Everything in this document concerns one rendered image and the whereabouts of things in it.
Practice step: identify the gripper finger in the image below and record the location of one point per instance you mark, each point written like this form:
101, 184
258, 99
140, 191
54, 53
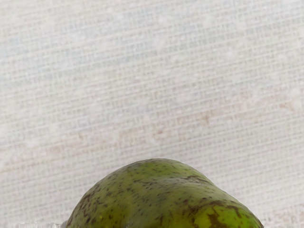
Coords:
63, 225

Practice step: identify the green speckled fruit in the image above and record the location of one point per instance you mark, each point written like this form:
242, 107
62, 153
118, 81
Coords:
156, 199

